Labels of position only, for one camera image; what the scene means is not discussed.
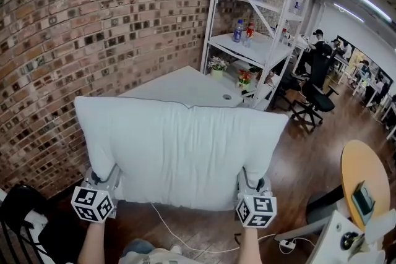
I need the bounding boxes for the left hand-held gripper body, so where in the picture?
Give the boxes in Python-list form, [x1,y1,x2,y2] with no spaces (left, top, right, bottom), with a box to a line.
[71,164,124,224]

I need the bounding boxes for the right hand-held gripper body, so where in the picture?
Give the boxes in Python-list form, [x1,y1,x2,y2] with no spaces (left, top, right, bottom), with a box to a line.
[235,168,278,229]

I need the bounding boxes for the white cushion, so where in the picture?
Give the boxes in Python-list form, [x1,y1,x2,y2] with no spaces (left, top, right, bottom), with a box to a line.
[74,95,290,211]

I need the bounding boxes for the person's left forearm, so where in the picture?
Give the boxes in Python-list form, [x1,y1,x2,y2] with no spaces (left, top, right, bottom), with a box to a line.
[76,219,108,264]

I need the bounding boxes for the person's right forearm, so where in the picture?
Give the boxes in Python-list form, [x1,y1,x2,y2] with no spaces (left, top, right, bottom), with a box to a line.
[239,225,264,264]

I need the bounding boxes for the black metal chair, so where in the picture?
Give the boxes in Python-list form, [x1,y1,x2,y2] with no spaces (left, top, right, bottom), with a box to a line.
[0,184,80,264]

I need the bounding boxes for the person's legs in jeans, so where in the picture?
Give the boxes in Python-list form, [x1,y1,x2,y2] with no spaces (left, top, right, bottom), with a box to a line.
[119,237,194,264]

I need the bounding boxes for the green box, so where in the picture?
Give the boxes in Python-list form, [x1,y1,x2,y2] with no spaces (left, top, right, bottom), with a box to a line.
[350,180,377,226]

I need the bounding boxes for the round wooden table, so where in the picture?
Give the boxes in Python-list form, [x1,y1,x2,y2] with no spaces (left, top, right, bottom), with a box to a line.
[306,139,392,237]

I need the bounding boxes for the black office chair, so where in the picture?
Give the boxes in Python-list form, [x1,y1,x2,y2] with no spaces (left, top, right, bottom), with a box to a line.
[272,66,306,112]
[290,52,340,134]

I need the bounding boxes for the red flowers in white pot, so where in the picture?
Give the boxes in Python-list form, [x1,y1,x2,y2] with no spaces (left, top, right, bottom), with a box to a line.
[236,69,253,91]

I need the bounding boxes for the white desk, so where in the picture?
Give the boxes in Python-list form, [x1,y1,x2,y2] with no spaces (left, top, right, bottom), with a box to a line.
[118,65,244,109]

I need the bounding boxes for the pink flowers in white pot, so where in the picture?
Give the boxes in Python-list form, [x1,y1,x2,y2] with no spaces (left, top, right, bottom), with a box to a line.
[207,56,230,82]

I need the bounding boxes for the white metal shelf rack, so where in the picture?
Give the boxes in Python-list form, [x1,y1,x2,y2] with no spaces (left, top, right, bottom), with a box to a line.
[200,0,317,111]

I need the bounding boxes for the red cap drink bottle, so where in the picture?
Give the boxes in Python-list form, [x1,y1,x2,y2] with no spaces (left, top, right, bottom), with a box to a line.
[243,22,256,48]

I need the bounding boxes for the clear bottle with red cap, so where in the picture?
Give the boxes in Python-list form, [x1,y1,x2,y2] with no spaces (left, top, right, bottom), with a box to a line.
[278,27,290,46]

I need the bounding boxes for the purple drink bottle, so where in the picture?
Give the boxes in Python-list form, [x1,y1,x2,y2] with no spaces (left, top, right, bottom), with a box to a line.
[231,19,244,43]

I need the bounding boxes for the white cable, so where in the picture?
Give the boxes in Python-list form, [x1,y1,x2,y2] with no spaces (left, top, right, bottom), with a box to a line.
[149,202,316,255]

